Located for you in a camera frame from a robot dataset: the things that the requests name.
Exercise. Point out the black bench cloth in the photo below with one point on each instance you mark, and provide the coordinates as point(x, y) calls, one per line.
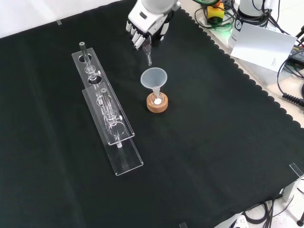
point(190, 154)

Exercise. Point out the small clear tape piece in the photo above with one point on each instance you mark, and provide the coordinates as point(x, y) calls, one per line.
point(59, 22)

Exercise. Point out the yellow stop button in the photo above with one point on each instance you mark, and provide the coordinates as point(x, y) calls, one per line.
point(215, 14)

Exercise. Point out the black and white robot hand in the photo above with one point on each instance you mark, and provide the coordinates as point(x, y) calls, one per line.
point(147, 21)

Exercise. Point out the black power adapter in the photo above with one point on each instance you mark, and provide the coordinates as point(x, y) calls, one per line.
point(297, 53)

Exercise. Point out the pale board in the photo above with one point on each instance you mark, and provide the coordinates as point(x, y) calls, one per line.
point(261, 45)

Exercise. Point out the white power strip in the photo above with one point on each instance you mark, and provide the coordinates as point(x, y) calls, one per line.
point(240, 222)

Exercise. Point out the translucent plastic funnel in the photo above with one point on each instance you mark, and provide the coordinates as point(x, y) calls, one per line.
point(154, 78)

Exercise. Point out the clear acrylic funnel stand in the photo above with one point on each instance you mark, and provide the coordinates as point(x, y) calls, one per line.
point(111, 123)

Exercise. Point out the small glass round-bottom flask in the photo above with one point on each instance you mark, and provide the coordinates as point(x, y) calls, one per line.
point(157, 99)

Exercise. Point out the clear glass weighing funnel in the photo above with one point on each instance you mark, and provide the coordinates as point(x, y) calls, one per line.
point(147, 51)

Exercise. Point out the metal bench bracket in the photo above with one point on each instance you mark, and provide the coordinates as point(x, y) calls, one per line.
point(293, 183)

